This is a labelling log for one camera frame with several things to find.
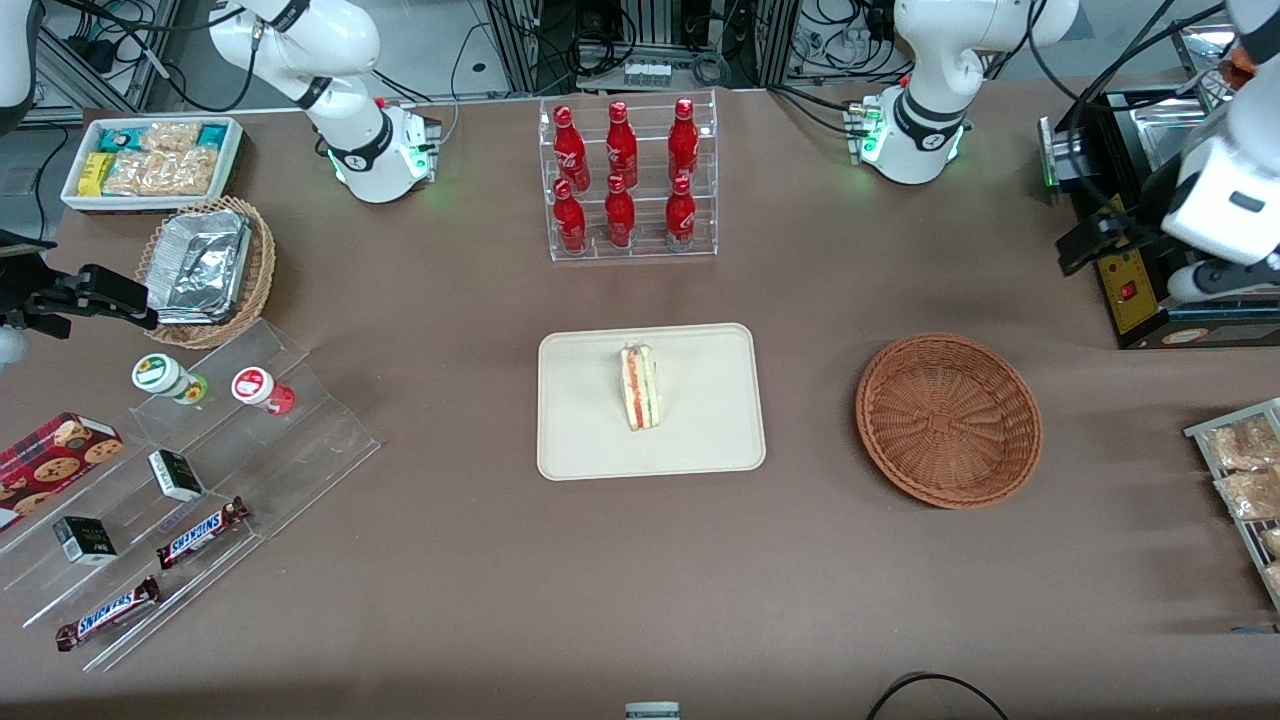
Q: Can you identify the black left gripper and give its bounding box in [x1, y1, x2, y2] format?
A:
[1057, 160, 1197, 277]

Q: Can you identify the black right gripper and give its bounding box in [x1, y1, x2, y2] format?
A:
[0, 231, 159, 337]

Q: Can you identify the triangular sandwich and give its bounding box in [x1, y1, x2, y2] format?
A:
[619, 344, 662, 432]

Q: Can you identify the white rectangular snack tray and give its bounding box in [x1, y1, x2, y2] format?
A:
[60, 115, 244, 214]

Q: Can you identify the light oval wicker basket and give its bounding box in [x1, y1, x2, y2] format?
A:
[135, 195, 277, 351]

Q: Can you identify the round brown wicker basket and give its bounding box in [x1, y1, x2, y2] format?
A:
[855, 332, 1044, 511]

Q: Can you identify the beige plastic tray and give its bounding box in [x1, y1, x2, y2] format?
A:
[537, 322, 767, 482]

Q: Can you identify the black food warmer machine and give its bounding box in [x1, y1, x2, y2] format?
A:
[1038, 15, 1280, 351]

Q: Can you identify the green lid snack cup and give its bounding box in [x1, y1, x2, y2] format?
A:
[132, 352, 209, 406]

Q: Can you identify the aluminium foil container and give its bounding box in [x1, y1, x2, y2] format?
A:
[148, 208, 253, 326]

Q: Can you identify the clear cracker bag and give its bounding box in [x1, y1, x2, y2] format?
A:
[140, 120, 202, 154]
[156, 148, 218, 196]
[105, 150, 161, 196]

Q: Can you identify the steel food pan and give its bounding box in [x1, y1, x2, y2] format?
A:
[1126, 95, 1201, 187]

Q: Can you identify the red lid snack cup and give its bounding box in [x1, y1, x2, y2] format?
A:
[231, 366, 296, 416]

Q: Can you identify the red cookie box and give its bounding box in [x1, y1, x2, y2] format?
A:
[0, 411, 124, 532]

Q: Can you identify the small black box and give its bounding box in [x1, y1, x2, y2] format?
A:
[148, 449, 205, 503]
[52, 515, 118, 567]

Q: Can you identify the clear acrylic stepped display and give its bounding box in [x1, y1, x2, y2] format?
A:
[0, 318, 382, 673]

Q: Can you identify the Snickers chocolate bar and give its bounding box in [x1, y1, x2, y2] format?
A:
[155, 496, 251, 571]
[55, 575, 163, 653]

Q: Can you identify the red cola bottle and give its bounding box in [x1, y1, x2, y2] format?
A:
[604, 174, 637, 249]
[667, 97, 700, 183]
[605, 100, 639, 189]
[552, 178, 588, 253]
[553, 105, 591, 191]
[665, 175, 697, 248]

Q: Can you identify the clear acrylic bottle rack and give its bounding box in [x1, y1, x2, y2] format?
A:
[538, 88, 719, 263]

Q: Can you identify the aluminium equipment rack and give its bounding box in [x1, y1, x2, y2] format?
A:
[480, 0, 801, 96]

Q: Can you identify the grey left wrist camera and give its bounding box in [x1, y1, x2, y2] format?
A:
[1168, 255, 1280, 305]

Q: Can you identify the metal wire tray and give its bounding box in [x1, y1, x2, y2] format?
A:
[1184, 397, 1280, 613]

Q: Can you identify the black cable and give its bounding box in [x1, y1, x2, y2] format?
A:
[865, 672, 1011, 720]

